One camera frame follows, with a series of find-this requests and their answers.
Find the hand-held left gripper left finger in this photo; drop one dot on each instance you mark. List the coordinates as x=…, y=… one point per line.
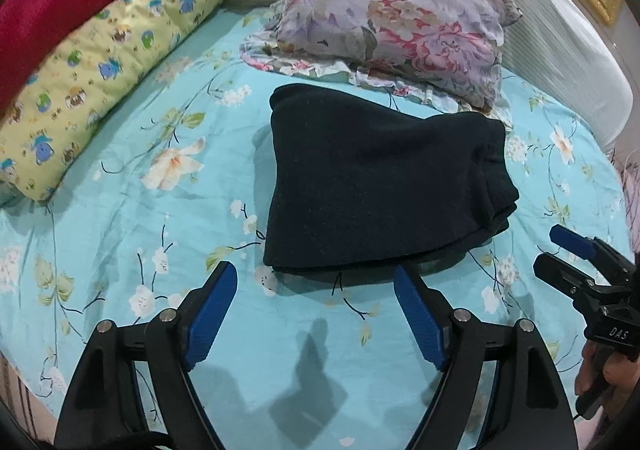
x=210, y=320

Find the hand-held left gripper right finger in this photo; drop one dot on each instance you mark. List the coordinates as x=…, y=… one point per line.
x=420, y=320

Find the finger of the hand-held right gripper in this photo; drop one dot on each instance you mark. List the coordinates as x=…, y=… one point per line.
x=575, y=240
x=565, y=277

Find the black pants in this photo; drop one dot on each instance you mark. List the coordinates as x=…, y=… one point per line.
x=370, y=185

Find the person's right hand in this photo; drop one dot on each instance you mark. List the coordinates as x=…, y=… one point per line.
x=617, y=382

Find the pink cloth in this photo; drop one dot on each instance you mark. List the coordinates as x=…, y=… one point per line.
x=631, y=195

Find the teal floral bed sheet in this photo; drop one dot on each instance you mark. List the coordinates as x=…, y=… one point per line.
x=150, y=240

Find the white padded headboard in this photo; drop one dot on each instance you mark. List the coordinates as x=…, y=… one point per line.
x=565, y=39

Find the yellow cartoon print pillow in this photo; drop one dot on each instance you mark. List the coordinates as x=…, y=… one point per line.
x=100, y=74

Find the purple floral pillow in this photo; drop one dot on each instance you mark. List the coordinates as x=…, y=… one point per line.
x=390, y=9

